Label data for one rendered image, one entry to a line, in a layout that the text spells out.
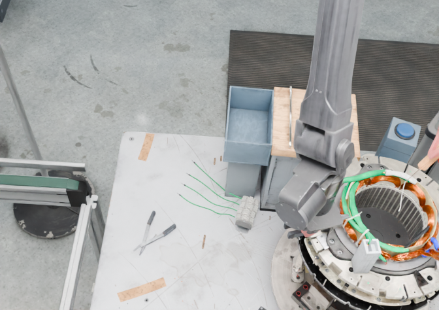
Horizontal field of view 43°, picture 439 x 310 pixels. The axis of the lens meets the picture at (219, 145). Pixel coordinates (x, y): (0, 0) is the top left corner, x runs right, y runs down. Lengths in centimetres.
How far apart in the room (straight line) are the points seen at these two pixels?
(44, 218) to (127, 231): 99
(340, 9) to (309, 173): 25
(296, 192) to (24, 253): 168
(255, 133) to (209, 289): 40
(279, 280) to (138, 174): 48
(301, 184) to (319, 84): 15
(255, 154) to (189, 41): 177
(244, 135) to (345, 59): 63
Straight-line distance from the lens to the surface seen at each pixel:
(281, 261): 142
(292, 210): 85
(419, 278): 115
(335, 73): 79
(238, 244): 145
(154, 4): 323
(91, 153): 257
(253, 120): 141
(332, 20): 77
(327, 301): 133
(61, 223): 239
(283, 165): 133
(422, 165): 102
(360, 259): 107
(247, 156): 131
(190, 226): 147
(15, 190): 163
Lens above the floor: 208
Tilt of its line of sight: 54 degrees down
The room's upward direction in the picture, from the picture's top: 5 degrees clockwise
